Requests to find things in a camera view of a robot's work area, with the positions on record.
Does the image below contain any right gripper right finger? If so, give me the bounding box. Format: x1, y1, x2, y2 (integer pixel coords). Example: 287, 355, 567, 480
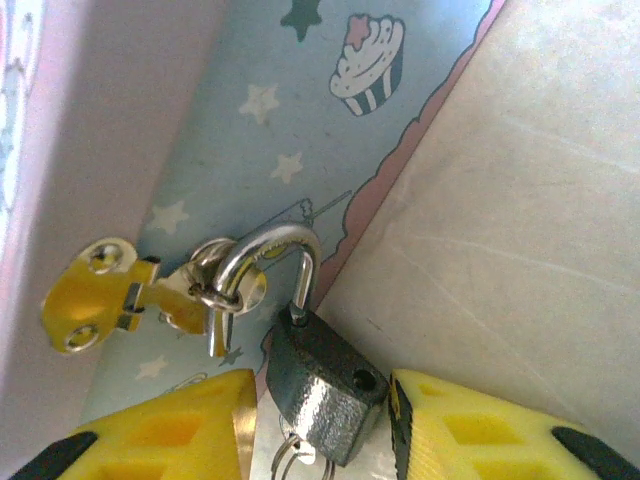
387, 368, 640, 480

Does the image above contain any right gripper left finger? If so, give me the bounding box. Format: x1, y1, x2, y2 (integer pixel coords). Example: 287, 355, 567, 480
9, 368, 259, 480

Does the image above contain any small silver padlock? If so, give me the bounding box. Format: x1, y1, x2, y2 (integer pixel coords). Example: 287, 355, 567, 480
212, 222, 391, 467

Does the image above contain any pastel cartoon storage box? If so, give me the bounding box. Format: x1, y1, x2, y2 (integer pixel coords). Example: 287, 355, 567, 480
0, 0, 507, 480

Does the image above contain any gold box hasp latch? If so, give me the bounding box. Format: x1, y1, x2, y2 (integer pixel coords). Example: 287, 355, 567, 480
41, 236, 270, 357

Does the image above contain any silver key ring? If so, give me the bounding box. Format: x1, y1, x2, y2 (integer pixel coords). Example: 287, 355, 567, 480
271, 433, 335, 480

